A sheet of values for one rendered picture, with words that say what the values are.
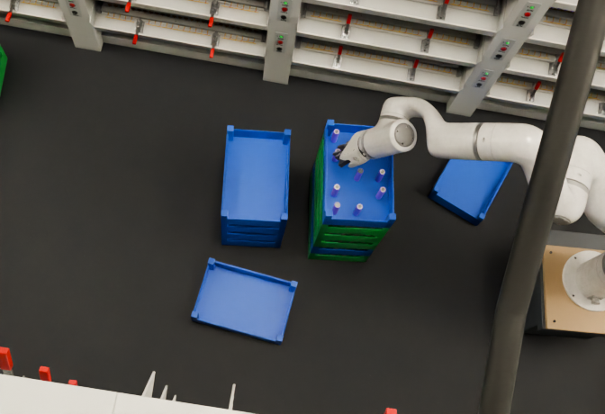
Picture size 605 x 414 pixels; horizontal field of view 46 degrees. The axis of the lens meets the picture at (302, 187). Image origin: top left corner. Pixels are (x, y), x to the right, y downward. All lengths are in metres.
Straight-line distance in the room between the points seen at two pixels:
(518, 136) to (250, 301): 1.13
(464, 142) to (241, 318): 1.04
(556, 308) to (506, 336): 1.72
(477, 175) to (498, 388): 2.11
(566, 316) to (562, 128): 1.79
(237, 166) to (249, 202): 0.13
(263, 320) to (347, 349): 0.29
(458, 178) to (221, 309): 0.97
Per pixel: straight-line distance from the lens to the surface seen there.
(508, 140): 1.68
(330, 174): 2.13
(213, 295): 2.41
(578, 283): 2.35
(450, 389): 2.48
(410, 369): 2.45
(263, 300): 2.41
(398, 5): 2.26
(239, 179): 2.27
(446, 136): 1.75
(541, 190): 0.58
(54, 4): 2.70
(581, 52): 0.57
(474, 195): 2.66
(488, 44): 2.38
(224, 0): 2.41
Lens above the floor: 2.37
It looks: 69 degrees down
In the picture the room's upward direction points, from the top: 16 degrees clockwise
